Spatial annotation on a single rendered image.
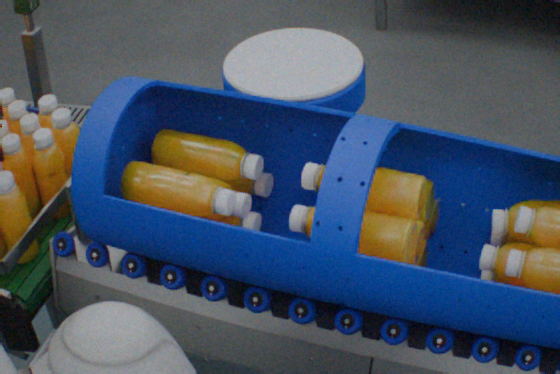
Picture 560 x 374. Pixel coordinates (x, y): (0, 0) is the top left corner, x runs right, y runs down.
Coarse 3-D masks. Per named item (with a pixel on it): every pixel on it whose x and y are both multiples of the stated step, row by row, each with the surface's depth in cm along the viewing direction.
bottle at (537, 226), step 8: (544, 208) 132; (552, 208) 131; (536, 216) 131; (544, 216) 130; (552, 216) 130; (536, 224) 131; (544, 224) 130; (552, 224) 129; (528, 232) 132; (536, 232) 131; (544, 232) 130; (552, 232) 129; (536, 240) 131; (544, 240) 130; (552, 240) 130
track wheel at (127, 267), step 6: (132, 252) 157; (126, 258) 157; (132, 258) 156; (138, 258) 156; (126, 264) 157; (132, 264) 156; (138, 264) 156; (144, 264) 156; (126, 270) 157; (132, 270) 156; (138, 270) 156; (144, 270) 156; (132, 276) 156; (138, 276) 156
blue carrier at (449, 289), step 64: (128, 128) 159; (192, 128) 166; (256, 128) 161; (320, 128) 155; (384, 128) 137; (320, 192) 132; (448, 192) 152; (512, 192) 147; (192, 256) 144; (256, 256) 138; (320, 256) 133; (448, 256) 152; (448, 320) 132; (512, 320) 126
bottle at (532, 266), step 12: (528, 252) 130; (540, 252) 128; (552, 252) 128; (528, 264) 128; (540, 264) 127; (552, 264) 126; (528, 276) 128; (540, 276) 127; (552, 276) 126; (540, 288) 128; (552, 288) 127
